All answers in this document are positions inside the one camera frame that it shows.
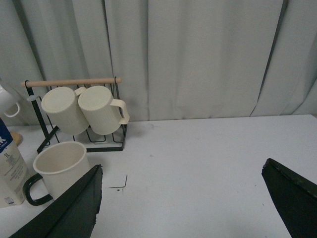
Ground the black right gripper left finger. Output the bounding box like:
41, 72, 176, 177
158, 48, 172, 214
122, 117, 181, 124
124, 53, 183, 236
11, 165, 103, 238

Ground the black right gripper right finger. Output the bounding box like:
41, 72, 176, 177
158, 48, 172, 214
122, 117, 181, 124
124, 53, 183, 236
262, 158, 317, 238

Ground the cream cup black handle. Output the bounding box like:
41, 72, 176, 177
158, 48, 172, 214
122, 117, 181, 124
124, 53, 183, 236
23, 141, 91, 206

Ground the blue white milk carton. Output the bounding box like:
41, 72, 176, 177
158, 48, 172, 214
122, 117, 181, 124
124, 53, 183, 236
0, 121, 29, 208

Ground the wooden mug tree stand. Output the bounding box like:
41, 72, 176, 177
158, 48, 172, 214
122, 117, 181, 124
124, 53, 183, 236
10, 131, 23, 146

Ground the cream ribbed mug right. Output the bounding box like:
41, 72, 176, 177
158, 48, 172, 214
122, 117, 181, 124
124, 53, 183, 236
78, 86, 130, 135

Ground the cream ribbed mug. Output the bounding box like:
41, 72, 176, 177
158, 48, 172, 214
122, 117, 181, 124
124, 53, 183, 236
78, 86, 130, 135
41, 87, 89, 135

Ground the cream ribbed mug left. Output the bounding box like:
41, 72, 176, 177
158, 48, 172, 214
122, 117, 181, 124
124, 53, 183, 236
41, 87, 89, 135

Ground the white ceramic mug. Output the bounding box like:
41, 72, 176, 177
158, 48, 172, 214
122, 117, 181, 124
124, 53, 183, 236
0, 86, 20, 118

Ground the grey curtain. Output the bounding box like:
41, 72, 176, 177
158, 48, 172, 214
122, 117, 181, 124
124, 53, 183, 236
0, 0, 317, 125

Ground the black wire cup rack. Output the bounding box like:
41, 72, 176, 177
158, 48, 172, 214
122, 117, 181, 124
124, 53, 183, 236
20, 77, 130, 153

